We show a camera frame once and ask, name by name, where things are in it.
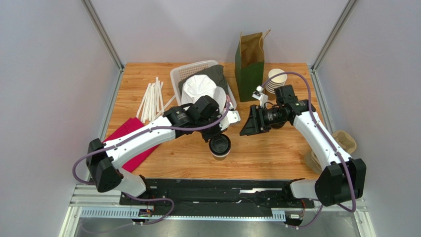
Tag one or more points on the white bucket hat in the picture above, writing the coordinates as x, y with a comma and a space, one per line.
201, 85

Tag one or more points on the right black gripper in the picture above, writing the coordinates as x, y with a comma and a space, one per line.
257, 119

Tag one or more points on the bundle of white straws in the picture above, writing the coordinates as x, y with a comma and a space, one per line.
153, 104

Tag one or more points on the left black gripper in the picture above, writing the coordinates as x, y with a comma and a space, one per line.
206, 137

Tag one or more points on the red cloth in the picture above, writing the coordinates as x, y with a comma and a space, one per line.
131, 125

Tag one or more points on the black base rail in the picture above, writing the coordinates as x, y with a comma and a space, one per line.
222, 199

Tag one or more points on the pink cloth in basket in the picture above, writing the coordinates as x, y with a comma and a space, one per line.
229, 105

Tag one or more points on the green paper bag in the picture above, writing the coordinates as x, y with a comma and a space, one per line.
249, 64

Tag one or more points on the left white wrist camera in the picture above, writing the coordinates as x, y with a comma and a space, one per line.
231, 118

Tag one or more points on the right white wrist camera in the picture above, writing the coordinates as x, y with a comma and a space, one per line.
260, 96

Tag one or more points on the stack of paper cups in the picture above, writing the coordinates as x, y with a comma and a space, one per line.
276, 81

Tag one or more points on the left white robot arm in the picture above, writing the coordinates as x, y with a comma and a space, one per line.
105, 160

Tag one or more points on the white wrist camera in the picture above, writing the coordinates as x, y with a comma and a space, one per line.
231, 118
260, 96

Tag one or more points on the brown paper coffee cup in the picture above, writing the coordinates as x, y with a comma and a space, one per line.
220, 156

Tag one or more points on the white plastic basket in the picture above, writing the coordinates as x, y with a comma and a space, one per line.
181, 72

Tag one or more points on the stack of black lids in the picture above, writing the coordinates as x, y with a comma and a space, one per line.
278, 125

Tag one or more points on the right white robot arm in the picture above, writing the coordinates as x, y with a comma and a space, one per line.
342, 178

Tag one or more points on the beige cup carrier tray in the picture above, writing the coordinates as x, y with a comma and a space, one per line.
346, 142

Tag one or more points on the olive green cloth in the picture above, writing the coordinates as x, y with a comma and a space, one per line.
215, 73

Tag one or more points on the black cup lid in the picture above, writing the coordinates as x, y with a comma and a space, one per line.
220, 144

